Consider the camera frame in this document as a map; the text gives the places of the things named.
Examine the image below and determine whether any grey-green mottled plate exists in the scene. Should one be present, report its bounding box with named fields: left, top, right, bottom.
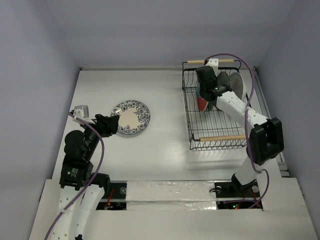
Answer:
left=217, top=71, right=230, bottom=88

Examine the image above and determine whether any light green flower plate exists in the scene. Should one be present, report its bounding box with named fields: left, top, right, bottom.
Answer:
left=207, top=101, right=214, bottom=111

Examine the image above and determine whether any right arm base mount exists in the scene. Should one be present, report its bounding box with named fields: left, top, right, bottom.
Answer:
left=209, top=180, right=261, bottom=210

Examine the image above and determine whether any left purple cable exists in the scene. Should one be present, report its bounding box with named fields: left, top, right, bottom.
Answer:
left=43, top=113, right=105, bottom=240

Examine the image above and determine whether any black wire dish rack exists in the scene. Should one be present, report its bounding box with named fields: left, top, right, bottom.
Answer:
left=182, top=61, right=247, bottom=151

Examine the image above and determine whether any purple cable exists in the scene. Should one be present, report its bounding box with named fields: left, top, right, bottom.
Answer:
left=43, top=113, right=105, bottom=240
left=203, top=52, right=270, bottom=209

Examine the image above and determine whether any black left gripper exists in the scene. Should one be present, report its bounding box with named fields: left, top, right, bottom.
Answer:
left=81, top=112, right=119, bottom=159

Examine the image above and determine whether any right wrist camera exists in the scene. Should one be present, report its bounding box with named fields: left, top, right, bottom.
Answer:
left=205, top=58, right=219, bottom=77

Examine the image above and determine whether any metal side rail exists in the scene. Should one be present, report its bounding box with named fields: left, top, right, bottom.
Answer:
left=249, top=69, right=291, bottom=178

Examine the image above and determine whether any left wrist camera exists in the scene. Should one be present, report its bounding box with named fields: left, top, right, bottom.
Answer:
left=69, top=105, right=90, bottom=120

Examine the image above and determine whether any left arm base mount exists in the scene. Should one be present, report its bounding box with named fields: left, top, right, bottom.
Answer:
left=96, top=181, right=127, bottom=211

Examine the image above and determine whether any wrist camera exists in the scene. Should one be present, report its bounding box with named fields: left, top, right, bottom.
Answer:
left=69, top=105, right=90, bottom=120
left=205, top=58, right=219, bottom=77

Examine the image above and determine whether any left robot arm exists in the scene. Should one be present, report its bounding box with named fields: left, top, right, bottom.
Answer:
left=48, top=111, right=120, bottom=240

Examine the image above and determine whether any white deep plate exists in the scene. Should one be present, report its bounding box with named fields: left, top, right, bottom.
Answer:
left=229, top=72, right=247, bottom=102

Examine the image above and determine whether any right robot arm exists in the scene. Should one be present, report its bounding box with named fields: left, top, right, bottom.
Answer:
left=195, top=65, right=284, bottom=196

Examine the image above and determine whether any blue floral white plate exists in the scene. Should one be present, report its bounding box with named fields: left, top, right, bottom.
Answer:
left=110, top=100, right=151, bottom=135

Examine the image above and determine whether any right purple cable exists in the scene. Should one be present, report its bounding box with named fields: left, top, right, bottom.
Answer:
left=203, top=52, right=270, bottom=209

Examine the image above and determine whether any red and teal plate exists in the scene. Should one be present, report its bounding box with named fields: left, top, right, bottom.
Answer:
left=196, top=82, right=208, bottom=112

